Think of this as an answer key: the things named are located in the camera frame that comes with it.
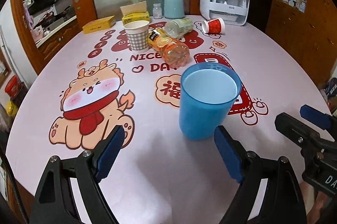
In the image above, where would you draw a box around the red paper cup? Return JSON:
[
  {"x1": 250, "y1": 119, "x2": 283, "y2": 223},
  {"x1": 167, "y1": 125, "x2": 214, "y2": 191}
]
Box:
[{"x1": 202, "y1": 18, "x2": 225, "y2": 34}]

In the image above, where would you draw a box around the wooden cabinet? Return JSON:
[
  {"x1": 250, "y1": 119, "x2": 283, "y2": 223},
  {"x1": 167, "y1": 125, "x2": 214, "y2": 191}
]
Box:
[{"x1": 10, "y1": 0, "x2": 98, "y2": 74}]

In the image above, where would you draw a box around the small clear glass jar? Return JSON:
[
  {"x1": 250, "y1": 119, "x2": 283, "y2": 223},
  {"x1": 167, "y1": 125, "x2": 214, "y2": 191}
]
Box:
[{"x1": 152, "y1": 3, "x2": 163, "y2": 19}]

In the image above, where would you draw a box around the yellow tissue box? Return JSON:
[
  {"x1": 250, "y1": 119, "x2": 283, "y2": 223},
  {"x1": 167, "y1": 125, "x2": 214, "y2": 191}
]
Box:
[{"x1": 120, "y1": 1, "x2": 151, "y2": 25}]

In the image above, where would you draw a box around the yellow object on floor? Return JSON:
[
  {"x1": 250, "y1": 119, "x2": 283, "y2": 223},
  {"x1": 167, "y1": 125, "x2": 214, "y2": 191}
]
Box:
[{"x1": 5, "y1": 100, "x2": 18, "y2": 118}]

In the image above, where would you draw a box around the red container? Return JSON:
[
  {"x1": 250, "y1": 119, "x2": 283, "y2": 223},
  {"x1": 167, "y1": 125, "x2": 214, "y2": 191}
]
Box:
[{"x1": 5, "y1": 75, "x2": 22, "y2": 99}]

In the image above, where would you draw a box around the white storage organizer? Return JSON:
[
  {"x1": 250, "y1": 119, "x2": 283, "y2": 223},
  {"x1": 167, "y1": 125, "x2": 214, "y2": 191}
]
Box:
[{"x1": 199, "y1": 0, "x2": 250, "y2": 26}]

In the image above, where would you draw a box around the blue plastic cup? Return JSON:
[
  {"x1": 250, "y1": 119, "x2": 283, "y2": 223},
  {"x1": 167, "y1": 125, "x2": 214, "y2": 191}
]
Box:
[{"x1": 179, "y1": 62, "x2": 242, "y2": 141}]

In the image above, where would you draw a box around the cartoon printed tablecloth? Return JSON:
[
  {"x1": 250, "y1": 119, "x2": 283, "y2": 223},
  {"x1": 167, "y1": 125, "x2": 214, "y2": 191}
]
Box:
[{"x1": 6, "y1": 17, "x2": 329, "y2": 223}]

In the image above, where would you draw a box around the grey checkered paper cup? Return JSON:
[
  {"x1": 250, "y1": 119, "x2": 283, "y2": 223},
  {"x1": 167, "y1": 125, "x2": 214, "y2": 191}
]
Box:
[{"x1": 124, "y1": 20, "x2": 150, "y2": 53}]

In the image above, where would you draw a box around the light blue canister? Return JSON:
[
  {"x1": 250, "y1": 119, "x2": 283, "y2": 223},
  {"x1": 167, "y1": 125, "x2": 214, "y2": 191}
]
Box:
[{"x1": 164, "y1": 0, "x2": 185, "y2": 19}]

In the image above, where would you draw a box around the orange juice plastic bottle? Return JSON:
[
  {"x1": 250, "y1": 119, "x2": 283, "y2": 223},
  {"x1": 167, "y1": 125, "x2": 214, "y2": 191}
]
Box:
[{"x1": 148, "y1": 27, "x2": 190, "y2": 68}]

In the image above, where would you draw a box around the flat yellow box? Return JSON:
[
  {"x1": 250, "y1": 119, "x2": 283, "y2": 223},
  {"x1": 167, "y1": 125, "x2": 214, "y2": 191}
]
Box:
[{"x1": 82, "y1": 15, "x2": 115, "y2": 34}]

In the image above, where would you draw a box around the clear green-label plastic bottle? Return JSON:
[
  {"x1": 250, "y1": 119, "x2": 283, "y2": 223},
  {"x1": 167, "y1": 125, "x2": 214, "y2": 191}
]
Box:
[{"x1": 164, "y1": 18, "x2": 194, "y2": 39}]

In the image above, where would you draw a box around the person's hand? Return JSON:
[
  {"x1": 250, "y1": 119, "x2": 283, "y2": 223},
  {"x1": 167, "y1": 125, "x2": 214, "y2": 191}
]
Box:
[{"x1": 299, "y1": 181, "x2": 329, "y2": 223}]

